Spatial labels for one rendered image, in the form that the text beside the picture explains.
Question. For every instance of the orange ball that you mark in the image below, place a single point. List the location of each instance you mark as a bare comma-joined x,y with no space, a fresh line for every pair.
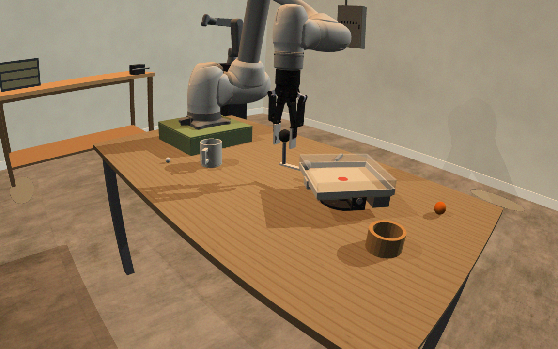
440,208

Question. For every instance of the brown hollow ring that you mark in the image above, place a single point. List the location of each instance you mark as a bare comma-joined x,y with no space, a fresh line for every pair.
385,239

